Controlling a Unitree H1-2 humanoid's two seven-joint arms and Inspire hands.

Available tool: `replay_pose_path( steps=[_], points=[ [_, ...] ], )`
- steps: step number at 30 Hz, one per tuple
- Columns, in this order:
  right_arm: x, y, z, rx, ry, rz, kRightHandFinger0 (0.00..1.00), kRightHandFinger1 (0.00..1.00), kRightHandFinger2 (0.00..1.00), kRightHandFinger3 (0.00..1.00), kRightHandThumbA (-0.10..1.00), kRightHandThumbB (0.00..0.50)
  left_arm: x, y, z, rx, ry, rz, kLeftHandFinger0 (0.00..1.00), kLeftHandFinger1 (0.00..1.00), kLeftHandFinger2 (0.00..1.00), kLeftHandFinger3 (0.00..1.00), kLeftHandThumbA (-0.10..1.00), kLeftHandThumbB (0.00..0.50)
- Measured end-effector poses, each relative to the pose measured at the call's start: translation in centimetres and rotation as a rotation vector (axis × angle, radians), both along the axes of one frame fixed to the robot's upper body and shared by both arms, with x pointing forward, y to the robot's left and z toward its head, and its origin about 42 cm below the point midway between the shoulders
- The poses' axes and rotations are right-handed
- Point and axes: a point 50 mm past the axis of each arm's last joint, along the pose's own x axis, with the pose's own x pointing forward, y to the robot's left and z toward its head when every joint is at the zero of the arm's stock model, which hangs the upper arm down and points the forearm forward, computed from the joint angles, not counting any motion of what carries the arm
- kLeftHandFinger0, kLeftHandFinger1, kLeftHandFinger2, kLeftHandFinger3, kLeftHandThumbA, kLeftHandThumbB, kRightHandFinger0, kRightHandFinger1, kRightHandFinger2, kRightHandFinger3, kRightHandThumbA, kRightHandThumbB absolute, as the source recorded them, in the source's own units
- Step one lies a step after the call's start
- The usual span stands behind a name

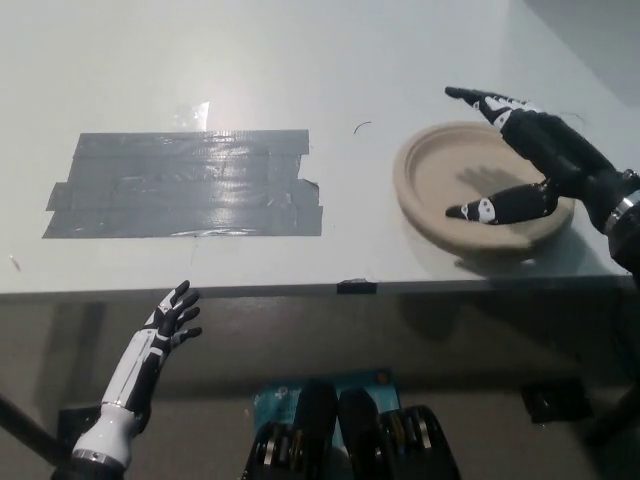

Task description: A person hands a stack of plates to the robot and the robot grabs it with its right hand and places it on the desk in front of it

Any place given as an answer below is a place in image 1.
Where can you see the black table leg bar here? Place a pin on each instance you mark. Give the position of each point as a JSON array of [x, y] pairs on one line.
[[615, 420], [30, 430]]

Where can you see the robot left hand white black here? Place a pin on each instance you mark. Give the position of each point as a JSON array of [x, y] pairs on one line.
[[130, 375]]

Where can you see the clear tape piece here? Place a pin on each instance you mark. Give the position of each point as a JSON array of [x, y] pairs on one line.
[[192, 116]]

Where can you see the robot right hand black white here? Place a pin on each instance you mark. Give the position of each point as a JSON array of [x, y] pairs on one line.
[[555, 150]]

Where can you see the black floor tape patch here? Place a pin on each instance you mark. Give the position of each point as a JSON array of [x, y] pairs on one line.
[[75, 425], [555, 405]]

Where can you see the grey duct tape patch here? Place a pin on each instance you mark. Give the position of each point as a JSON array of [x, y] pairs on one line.
[[190, 190]]

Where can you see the beige paper plate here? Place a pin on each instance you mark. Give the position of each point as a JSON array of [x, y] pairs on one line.
[[440, 200]]

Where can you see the small black tape strip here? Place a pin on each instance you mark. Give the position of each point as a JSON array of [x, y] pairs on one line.
[[356, 287]]

